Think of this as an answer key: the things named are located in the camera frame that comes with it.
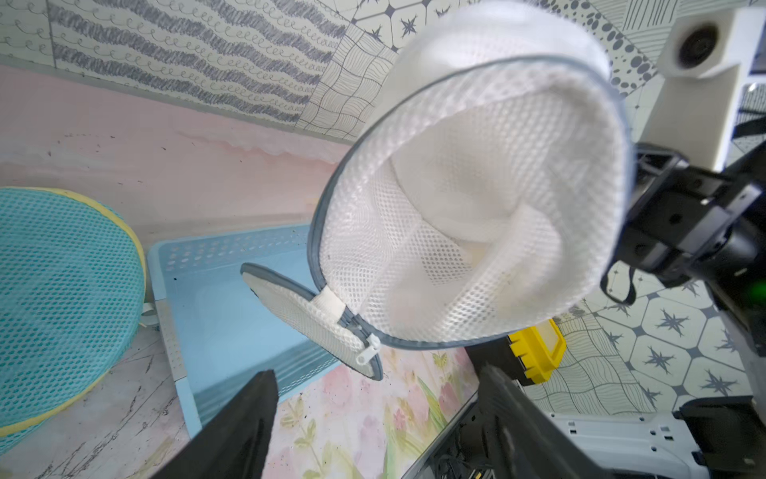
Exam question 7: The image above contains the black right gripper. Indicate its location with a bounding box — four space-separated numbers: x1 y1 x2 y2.
614 145 765 305

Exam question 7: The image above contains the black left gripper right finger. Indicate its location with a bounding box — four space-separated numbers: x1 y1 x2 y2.
478 365 604 479

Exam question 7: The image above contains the yellow black toolbox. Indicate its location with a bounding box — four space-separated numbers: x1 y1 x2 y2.
466 319 567 386

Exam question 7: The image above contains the light blue perforated plastic basket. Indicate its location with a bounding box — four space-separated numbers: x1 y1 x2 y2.
148 225 338 436

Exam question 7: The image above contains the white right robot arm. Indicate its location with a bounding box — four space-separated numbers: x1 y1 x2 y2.
528 147 765 478

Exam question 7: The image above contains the turquoise mesh laundry bag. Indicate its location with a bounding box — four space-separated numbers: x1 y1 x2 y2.
1 187 148 452

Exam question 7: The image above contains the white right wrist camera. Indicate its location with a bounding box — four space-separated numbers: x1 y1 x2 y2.
640 6 765 173

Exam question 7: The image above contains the white mesh laundry bag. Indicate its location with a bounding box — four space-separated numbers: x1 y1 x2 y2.
241 1 636 380

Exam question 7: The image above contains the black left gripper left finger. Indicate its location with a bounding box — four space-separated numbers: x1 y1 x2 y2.
155 370 278 479

